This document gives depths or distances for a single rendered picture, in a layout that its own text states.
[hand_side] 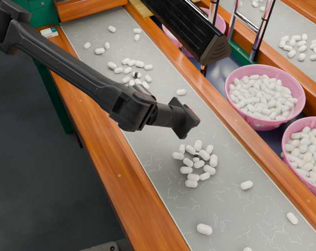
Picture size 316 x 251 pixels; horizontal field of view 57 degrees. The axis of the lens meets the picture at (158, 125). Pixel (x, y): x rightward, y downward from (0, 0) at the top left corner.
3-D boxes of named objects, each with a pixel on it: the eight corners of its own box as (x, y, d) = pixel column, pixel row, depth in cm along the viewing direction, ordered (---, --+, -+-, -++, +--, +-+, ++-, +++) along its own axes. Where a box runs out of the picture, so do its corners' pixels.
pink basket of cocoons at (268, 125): (273, 152, 95) (283, 135, 87) (206, 112, 105) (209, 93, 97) (306, 105, 107) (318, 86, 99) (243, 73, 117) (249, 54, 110)
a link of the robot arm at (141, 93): (121, 131, 64) (139, 98, 61) (98, 103, 70) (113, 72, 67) (158, 134, 72) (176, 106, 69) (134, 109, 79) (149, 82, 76)
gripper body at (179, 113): (178, 96, 78) (159, 92, 73) (200, 122, 73) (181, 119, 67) (164, 114, 81) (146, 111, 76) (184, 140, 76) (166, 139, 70)
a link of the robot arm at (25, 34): (-18, 40, 69) (-6, -4, 66) (1, 41, 75) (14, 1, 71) (127, 139, 63) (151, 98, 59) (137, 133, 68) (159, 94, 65)
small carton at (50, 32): (44, 39, 116) (42, 35, 114) (41, 35, 118) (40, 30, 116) (58, 35, 118) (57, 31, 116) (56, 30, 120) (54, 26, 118)
